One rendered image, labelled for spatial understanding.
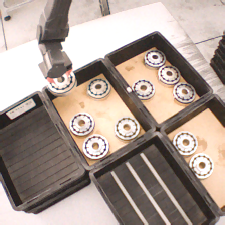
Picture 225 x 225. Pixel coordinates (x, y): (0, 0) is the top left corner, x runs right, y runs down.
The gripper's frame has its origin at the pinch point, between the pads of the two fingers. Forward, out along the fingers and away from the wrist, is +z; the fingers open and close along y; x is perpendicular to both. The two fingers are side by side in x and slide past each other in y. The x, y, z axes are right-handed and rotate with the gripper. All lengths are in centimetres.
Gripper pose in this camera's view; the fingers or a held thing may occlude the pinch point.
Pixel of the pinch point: (60, 78)
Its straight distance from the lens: 90.9
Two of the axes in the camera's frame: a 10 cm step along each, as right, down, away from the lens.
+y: 8.6, -4.8, 1.9
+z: 0.4, 4.2, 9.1
